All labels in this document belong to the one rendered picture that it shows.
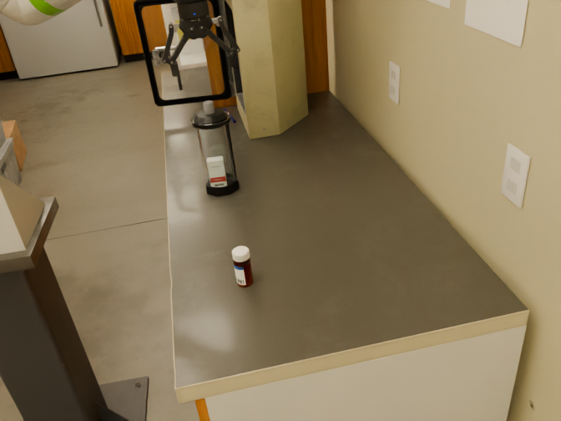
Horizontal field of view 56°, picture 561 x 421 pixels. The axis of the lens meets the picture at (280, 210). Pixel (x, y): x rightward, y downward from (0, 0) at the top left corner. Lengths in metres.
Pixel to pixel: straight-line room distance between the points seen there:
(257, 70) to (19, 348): 1.14
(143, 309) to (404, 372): 1.78
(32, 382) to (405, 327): 1.24
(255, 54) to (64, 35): 5.17
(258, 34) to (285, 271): 0.85
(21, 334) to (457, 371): 1.22
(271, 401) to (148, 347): 1.47
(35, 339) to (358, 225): 1.02
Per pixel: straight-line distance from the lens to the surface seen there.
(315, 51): 2.23
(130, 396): 2.31
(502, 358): 1.23
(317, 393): 1.10
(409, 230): 1.35
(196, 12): 1.38
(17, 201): 1.54
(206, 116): 1.46
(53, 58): 6.92
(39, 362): 1.84
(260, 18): 1.77
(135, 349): 2.51
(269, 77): 1.82
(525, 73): 1.10
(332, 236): 1.32
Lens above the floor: 1.69
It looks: 32 degrees down
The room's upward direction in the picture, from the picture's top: 6 degrees counter-clockwise
